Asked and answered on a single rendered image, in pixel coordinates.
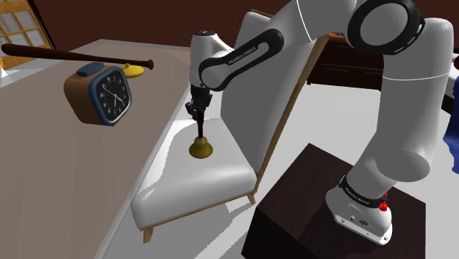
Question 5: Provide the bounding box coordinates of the brown and blue alarm clock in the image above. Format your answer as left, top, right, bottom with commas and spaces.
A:
63, 62, 133, 127

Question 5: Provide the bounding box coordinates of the window with wooden frame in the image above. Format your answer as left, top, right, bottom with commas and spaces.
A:
0, 0, 55, 71

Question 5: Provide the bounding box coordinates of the dark brown robot stand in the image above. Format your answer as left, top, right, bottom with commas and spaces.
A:
241, 142, 427, 259

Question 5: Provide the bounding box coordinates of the blue fabric thing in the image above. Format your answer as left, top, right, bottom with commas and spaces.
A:
442, 108, 459, 169

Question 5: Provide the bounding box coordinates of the brown top table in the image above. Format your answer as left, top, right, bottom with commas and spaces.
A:
0, 38, 193, 259

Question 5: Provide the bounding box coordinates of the yellow round thing with knob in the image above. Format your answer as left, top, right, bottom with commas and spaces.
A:
120, 63, 145, 79

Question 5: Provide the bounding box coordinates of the white armchair with wooden frame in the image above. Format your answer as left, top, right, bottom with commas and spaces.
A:
130, 10, 332, 244

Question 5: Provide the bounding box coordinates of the dark wooden chest of drawers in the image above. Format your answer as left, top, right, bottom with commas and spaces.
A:
306, 32, 386, 91

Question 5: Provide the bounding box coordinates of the dark brown baseball bat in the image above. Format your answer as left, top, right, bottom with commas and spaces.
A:
1, 43, 154, 71

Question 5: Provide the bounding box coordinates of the brass hand bell dark handle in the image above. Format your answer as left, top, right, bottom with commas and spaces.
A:
189, 115, 214, 159

